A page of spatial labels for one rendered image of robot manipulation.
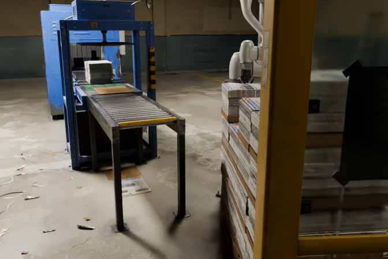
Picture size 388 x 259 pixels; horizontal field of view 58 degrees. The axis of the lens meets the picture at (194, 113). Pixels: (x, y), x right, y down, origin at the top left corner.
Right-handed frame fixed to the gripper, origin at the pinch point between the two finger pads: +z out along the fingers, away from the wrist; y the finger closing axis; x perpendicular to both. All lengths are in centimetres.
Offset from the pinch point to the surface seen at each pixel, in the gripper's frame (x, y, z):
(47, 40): 314, -244, -34
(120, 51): 351, -136, -13
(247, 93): -30.8, -5.3, -7.3
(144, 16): 901, -125, -91
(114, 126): -23, -96, 16
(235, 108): -30.1, -13.1, 2.7
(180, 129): -7, -50, 24
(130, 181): 61, -97, 95
